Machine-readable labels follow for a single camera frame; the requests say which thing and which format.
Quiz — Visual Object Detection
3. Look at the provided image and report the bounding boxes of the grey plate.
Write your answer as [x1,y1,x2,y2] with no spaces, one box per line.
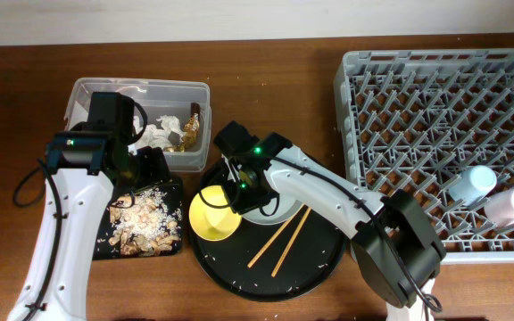
[241,194,303,226]

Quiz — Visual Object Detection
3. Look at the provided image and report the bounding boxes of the white tissue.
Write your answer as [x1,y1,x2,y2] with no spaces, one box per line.
[135,115,185,149]

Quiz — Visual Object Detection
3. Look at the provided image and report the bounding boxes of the yellow bowl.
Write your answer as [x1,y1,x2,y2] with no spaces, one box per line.
[189,185,242,242]

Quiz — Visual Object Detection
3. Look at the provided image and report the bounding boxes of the gold brown snack wrapper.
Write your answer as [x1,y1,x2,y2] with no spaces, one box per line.
[166,103,200,152]

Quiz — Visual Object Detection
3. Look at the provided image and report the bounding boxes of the rice and peanut shells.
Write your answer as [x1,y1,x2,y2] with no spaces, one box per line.
[96,186,183,258]

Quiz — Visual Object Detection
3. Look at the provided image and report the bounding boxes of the blue cup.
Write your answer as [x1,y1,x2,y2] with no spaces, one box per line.
[448,165,497,206]

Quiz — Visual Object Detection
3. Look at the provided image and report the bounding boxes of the pink cup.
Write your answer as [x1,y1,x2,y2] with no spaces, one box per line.
[484,188,514,226]

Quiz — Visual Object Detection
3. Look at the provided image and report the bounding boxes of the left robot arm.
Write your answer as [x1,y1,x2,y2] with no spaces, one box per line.
[8,92,170,320]

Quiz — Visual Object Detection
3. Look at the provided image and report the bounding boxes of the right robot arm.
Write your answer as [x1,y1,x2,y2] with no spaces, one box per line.
[213,121,446,318]

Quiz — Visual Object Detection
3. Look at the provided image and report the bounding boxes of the grey dishwasher rack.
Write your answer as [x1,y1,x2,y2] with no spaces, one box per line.
[334,48,514,264]

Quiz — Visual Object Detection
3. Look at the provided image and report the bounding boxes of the wooden chopstick left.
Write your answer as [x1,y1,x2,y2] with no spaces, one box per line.
[247,217,294,268]

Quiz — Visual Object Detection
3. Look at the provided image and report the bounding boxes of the wooden chopstick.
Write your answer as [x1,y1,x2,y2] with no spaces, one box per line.
[271,208,311,277]
[247,217,294,268]

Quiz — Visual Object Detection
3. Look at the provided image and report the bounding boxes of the wooden chopstick right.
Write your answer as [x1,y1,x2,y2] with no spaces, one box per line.
[271,208,311,277]

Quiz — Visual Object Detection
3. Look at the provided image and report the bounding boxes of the clear plastic bin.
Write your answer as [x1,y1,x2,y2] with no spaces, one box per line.
[64,78,211,172]

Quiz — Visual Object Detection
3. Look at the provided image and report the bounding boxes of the black rectangular tray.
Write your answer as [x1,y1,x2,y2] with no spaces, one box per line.
[91,176,185,261]

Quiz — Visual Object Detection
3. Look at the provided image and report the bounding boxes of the round black serving tray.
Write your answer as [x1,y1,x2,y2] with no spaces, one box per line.
[187,155,350,302]

